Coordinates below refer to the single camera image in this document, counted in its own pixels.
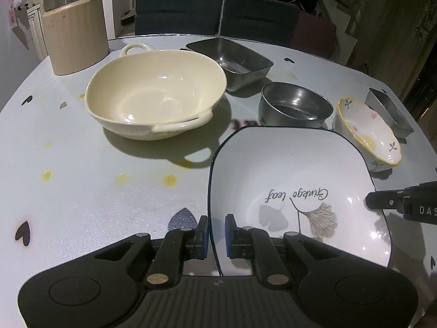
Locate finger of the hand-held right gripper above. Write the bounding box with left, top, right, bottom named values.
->
left=365, top=186, right=406, bottom=217

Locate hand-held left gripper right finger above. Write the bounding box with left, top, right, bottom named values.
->
left=225, top=214, right=342, bottom=286

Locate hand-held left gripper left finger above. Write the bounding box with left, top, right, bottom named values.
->
left=94, top=216, right=209, bottom=288

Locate floral bowl with yellow rim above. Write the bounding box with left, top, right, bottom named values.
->
left=333, top=96, right=403, bottom=172

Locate small rectangular steel container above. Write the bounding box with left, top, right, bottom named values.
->
left=365, top=88, right=415, bottom=139

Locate white square plate black rim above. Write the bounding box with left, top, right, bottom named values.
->
left=206, top=126, right=391, bottom=277

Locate round steel bowl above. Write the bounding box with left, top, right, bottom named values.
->
left=258, top=82, right=334, bottom=130

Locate cream ceramic bowl with handles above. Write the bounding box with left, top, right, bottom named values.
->
left=84, top=43, right=228, bottom=141

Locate large rectangular steel tray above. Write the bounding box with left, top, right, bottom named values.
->
left=185, top=37, right=274, bottom=93

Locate maroon chair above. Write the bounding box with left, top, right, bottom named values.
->
left=290, top=10, right=342, bottom=65

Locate white perforated metal pole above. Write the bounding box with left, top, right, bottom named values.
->
left=221, top=0, right=230, bottom=35

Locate beige ribbed canister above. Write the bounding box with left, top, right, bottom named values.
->
left=42, top=0, right=110, bottom=76

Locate white cabinet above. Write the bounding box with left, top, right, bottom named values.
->
left=26, top=5, right=49, bottom=62

